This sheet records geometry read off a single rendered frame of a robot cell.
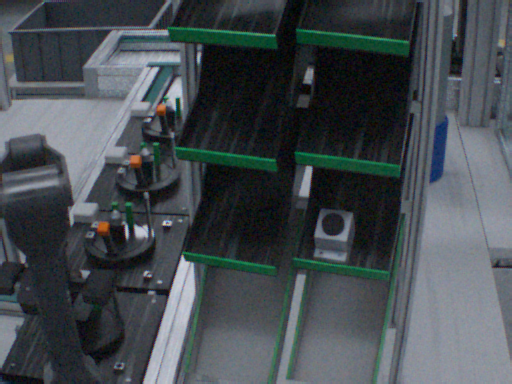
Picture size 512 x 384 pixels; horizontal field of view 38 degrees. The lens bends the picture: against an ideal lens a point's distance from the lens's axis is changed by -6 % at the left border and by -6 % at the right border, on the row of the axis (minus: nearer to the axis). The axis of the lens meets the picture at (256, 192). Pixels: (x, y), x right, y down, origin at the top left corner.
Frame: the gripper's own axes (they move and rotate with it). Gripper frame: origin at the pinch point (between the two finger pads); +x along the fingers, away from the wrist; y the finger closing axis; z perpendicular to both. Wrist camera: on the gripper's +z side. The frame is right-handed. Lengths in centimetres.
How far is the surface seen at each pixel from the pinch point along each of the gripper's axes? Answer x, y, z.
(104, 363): 12.2, 5.1, -2.0
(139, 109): 9, -10, -91
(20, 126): 22, -51, -105
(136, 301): 12.0, 6.8, -18.3
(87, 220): 11.1, -9.0, -41.7
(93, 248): 9.9, -4.3, -30.5
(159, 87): 13, -10, -114
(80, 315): 5.5, 1.1, -5.5
